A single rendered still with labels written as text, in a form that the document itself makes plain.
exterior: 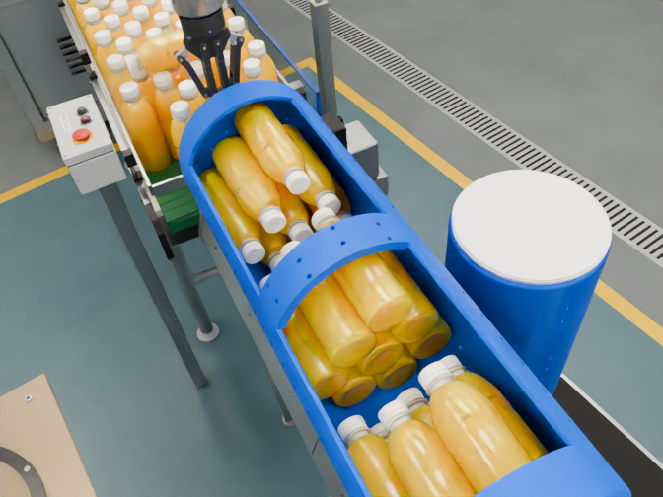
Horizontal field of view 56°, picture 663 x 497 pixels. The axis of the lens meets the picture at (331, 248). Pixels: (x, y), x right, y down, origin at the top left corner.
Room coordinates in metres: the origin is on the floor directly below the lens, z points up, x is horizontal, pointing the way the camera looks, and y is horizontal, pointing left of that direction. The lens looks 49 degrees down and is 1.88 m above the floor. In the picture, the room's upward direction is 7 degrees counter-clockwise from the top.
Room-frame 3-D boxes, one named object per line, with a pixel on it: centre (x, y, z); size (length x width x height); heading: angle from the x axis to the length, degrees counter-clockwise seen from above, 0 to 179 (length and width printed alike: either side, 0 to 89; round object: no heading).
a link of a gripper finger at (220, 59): (1.02, 0.16, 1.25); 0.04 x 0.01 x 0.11; 22
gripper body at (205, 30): (1.02, 0.17, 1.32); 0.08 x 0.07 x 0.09; 112
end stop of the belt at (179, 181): (1.09, 0.18, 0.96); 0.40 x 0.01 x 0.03; 112
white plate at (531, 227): (0.75, -0.36, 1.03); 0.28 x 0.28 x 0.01
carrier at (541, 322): (0.75, -0.36, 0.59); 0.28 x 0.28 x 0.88
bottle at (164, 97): (1.22, 0.33, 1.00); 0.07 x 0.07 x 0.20
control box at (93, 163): (1.11, 0.50, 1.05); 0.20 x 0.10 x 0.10; 22
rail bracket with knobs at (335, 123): (1.14, -0.02, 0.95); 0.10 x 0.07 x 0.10; 112
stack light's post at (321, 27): (1.51, -0.04, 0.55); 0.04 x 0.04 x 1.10; 22
